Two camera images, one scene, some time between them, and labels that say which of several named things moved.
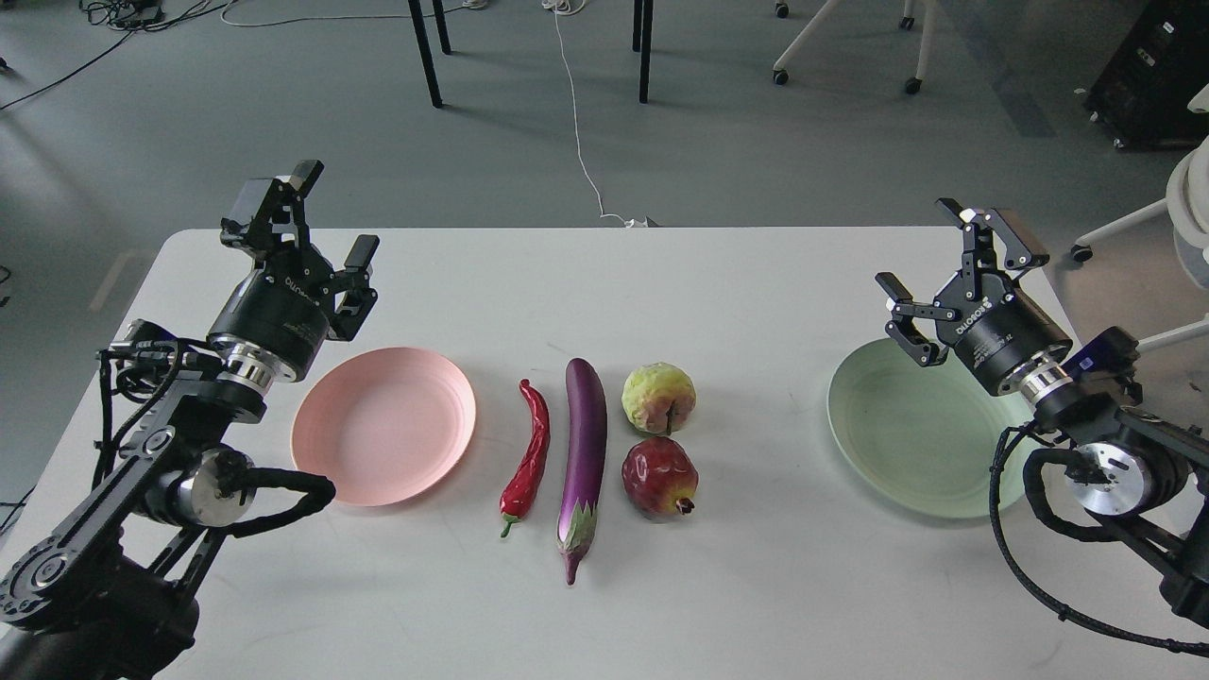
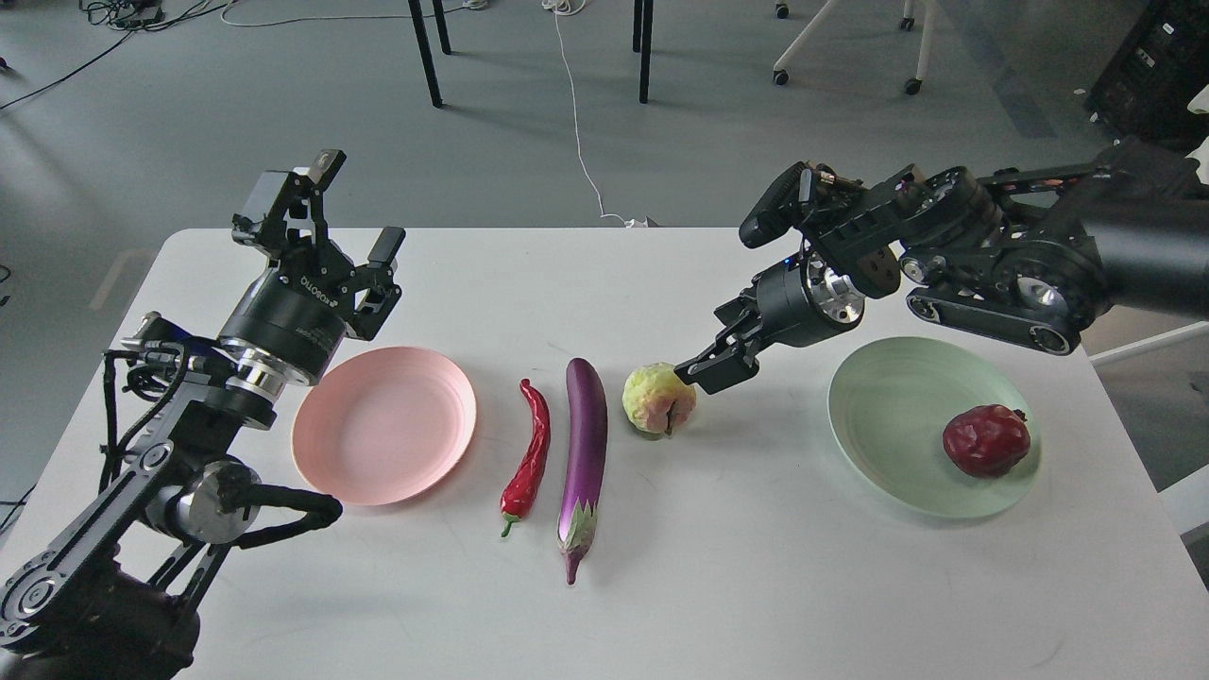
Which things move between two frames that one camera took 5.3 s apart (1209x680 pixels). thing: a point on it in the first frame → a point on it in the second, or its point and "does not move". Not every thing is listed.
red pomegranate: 660,478 → 987,440
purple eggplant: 586,421 does not move
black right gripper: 996,329 → 795,303
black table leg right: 641,42 does not move
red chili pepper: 519,488 does not move
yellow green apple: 659,398 does not move
